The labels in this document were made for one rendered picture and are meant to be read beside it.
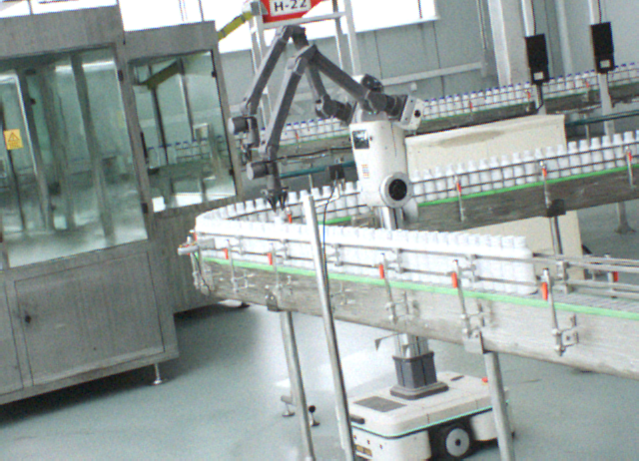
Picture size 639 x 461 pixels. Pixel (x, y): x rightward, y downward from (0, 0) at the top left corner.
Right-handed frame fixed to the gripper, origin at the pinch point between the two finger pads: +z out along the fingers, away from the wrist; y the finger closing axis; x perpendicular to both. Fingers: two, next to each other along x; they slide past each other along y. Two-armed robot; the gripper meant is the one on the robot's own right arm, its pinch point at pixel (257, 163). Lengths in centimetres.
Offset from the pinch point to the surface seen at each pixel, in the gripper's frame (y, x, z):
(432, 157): -245, -249, 32
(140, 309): -19, -248, 91
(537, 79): -431, -370, -5
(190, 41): -158, -435, -77
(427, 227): -114, -53, 52
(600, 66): -481, -354, -6
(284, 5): -289, -528, -101
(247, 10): -257, -536, -102
